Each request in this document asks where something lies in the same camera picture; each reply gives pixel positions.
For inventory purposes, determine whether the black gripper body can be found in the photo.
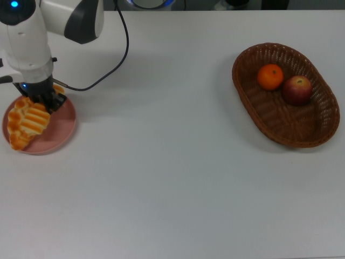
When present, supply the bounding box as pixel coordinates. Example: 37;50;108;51
12;76;57;103

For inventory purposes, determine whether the striped bread roll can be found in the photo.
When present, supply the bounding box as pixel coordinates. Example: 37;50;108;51
20;85;65;137

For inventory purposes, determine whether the braided bread loaf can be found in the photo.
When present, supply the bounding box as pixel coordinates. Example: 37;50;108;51
7;97;36;151

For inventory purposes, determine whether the orange mandarin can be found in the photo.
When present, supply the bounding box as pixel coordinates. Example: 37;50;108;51
257;63;285;91

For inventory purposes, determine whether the red apple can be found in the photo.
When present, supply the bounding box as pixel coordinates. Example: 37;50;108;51
282;75;313;106

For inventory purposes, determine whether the pink plate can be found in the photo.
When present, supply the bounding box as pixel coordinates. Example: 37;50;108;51
2;93;77;155

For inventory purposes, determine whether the brown woven basket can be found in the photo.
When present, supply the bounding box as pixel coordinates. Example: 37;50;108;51
232;42;341;148

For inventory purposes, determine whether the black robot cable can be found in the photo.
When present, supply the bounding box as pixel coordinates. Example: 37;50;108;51
52;0;129;91

